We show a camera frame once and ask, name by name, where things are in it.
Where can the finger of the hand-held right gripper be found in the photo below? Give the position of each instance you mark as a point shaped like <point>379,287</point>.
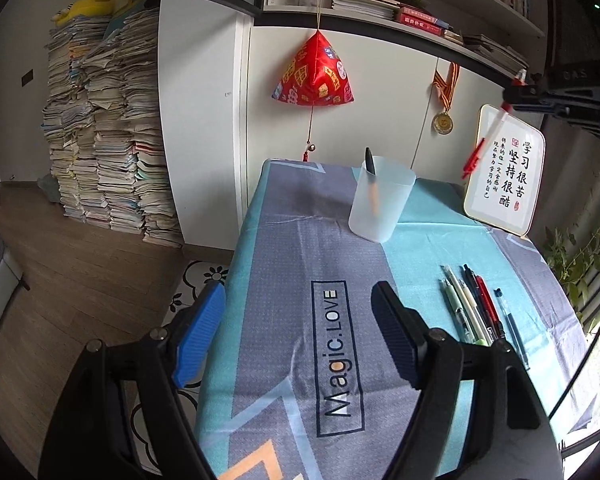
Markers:
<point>525,97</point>
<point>539,80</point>

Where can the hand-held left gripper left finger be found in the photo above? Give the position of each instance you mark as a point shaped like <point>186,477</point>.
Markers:
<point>200,332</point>

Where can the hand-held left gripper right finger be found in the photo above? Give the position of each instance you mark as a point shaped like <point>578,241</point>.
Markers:
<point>397,340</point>

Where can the green translucent pen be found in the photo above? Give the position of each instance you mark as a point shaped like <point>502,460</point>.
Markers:
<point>452,300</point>

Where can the red and clear capped pen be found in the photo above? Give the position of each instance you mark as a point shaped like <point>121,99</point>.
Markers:
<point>480,152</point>

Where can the white slim pen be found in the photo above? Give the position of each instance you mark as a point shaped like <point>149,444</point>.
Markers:
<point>467,310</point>

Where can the red slim pen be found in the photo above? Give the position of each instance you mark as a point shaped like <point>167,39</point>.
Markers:
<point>487,305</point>

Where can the blue clear pen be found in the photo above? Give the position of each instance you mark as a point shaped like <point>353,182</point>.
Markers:
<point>512,327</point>

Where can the frosted translucent pen cup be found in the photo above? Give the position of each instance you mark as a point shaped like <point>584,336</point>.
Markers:
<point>380,205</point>

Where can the flat stack of booklets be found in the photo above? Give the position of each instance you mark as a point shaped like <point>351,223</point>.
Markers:
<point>495,50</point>

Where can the white floral floor mat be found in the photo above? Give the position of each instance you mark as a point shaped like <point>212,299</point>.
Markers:
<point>190,280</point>

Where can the white calligraphy plaque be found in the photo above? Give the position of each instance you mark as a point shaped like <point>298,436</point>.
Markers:
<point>505,175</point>

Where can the gold medal with striped ribbon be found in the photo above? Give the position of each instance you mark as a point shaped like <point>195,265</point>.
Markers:
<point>443,122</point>

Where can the black clip pen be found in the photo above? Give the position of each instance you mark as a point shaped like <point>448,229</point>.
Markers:
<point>470,280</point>

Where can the red hardcover books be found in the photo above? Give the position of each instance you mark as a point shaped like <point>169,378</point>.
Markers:
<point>420,16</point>

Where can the black pen with orange barrel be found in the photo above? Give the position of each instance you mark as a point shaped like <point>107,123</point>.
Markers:
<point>369,161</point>

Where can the green leafy plant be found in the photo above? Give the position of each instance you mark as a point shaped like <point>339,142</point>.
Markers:
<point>572,260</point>

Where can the grey vertical slats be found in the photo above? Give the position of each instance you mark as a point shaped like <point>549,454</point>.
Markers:
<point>597,300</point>

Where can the teal cloth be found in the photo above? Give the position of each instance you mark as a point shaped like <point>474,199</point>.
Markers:
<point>49,189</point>

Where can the red hanging pyramid ornament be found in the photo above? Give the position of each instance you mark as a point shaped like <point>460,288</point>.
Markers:
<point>312,72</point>

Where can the stack of papers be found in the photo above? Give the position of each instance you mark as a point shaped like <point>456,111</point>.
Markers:
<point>110,135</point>

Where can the yellow plush toy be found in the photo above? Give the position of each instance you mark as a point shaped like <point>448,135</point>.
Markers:
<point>87,6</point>

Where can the white wall bookshelf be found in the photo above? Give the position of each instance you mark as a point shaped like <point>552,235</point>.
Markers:
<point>380,27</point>

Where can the dark wall plate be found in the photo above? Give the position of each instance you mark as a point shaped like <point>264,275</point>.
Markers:
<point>26,78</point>

